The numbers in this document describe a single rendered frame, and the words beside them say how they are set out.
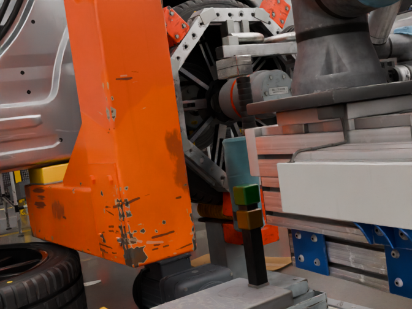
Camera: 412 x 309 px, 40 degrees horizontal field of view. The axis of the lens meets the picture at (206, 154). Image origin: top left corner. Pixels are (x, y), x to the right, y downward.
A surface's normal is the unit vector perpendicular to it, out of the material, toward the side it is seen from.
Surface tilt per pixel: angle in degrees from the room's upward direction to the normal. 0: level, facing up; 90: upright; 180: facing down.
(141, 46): 90
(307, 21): 90
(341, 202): 90
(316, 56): 73
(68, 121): 90
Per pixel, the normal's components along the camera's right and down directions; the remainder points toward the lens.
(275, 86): 0.56, -0.03
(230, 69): -0.81, 0.15
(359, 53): 0.31, -0.29
